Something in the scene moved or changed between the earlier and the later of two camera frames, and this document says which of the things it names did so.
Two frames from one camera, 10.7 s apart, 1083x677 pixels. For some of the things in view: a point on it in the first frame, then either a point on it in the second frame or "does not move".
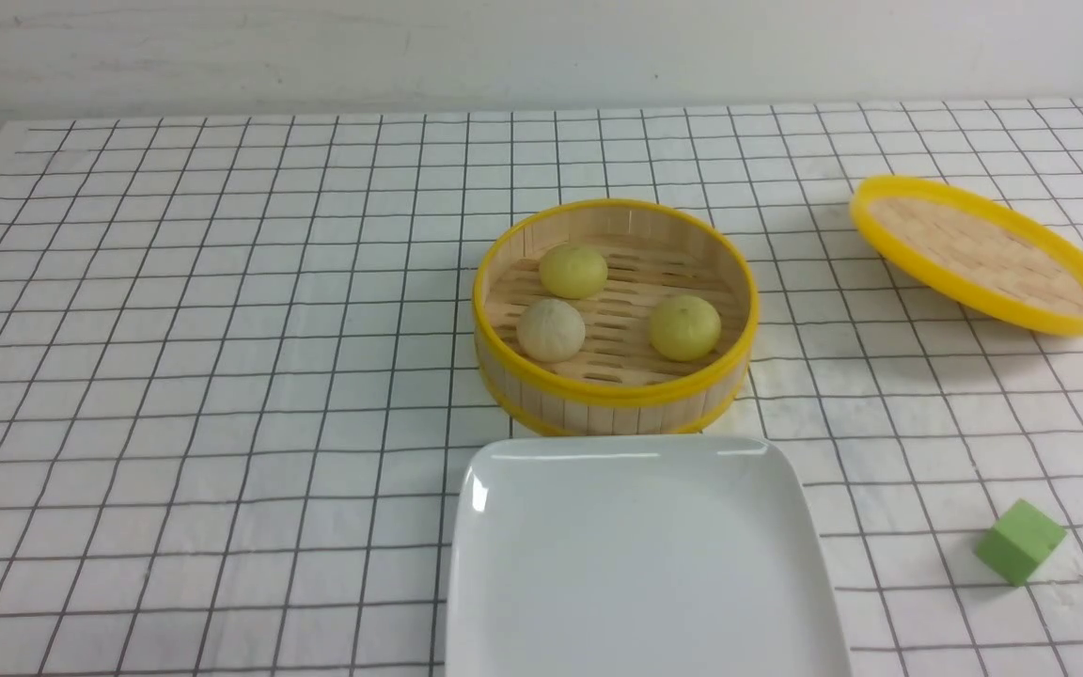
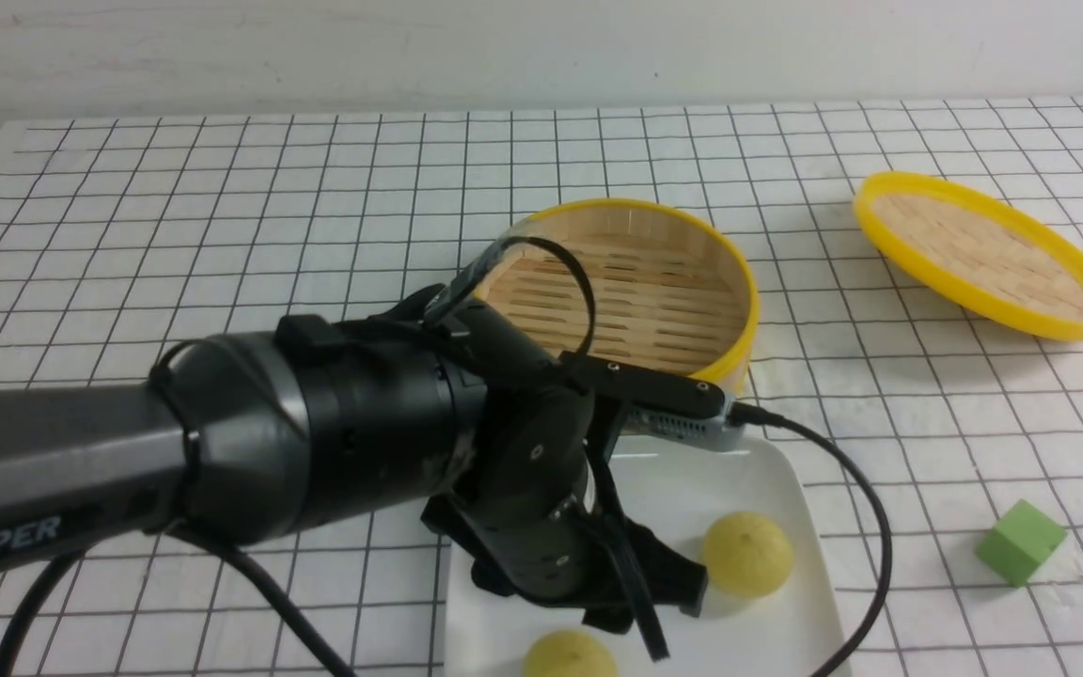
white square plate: x=639 y=556 does not move
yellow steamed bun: x=572 y=272 -> x=570 y=653
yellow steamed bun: x=685 y=327 -> x=747 y=554
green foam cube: x=1019 y=542 does not move
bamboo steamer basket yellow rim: x=615 y=318 does not move
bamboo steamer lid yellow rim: x=985 y=254 does not move
